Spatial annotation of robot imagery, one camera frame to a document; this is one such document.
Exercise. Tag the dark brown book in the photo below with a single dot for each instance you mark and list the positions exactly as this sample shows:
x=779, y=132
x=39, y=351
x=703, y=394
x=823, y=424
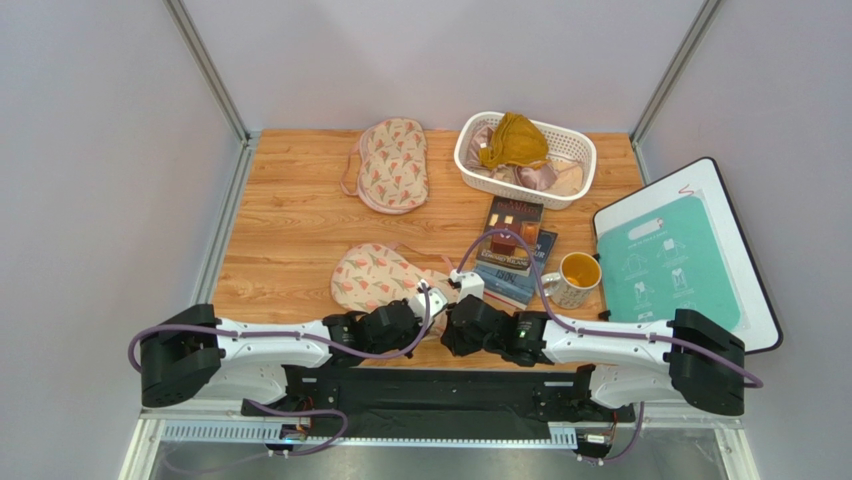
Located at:
x=503, y=251

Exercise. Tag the floral mesh laundry bag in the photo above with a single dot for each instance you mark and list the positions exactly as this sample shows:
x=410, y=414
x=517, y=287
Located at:
x=371, y=275

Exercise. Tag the mustard yellow bra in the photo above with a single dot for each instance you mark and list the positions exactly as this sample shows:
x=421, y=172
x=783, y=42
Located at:
x=516, y=141

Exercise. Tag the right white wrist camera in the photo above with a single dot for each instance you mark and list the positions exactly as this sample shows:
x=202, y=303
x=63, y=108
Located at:
x=467, y=284

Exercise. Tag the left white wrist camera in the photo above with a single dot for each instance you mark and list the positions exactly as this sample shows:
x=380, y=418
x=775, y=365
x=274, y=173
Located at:
x=427, y=302

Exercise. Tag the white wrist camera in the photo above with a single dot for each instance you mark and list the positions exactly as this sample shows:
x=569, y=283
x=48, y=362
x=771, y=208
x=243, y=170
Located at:
x=427, y=302
x=467, y=284

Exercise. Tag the white mug yellow inside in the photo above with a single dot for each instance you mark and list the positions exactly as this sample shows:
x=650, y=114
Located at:
x=578, y=274

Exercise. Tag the blue book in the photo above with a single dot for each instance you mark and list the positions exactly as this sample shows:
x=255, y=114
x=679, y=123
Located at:
x=514, y=287

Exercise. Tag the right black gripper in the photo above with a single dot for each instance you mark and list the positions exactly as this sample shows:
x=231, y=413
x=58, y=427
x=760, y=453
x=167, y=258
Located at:
x=458, y=320

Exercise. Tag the aluminium frame rail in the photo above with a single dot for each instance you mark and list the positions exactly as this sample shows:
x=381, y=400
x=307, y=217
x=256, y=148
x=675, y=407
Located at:
x=660, y=441

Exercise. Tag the teal folding board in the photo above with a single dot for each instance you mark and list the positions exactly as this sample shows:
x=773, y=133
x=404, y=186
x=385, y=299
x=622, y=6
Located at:
x=665, y=260

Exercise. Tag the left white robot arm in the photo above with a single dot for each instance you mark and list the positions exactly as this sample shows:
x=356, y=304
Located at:
x=199, y=355

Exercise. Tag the white tray black rim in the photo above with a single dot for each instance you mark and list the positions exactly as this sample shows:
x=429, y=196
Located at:
x=759, y=327

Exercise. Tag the white plastic basket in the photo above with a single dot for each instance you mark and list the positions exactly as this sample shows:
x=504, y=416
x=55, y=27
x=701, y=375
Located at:
x=564, y=145

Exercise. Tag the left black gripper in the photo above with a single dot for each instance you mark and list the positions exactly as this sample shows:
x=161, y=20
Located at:
x=418, y=329

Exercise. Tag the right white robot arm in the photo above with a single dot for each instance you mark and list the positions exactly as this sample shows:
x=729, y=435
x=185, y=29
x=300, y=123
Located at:
x=688, y=357

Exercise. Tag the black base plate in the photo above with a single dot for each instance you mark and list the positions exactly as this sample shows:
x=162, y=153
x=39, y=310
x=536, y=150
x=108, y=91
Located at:
x=397, y=403

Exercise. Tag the pink satin bra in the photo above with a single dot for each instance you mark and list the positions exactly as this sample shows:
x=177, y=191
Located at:
x=561, y=178

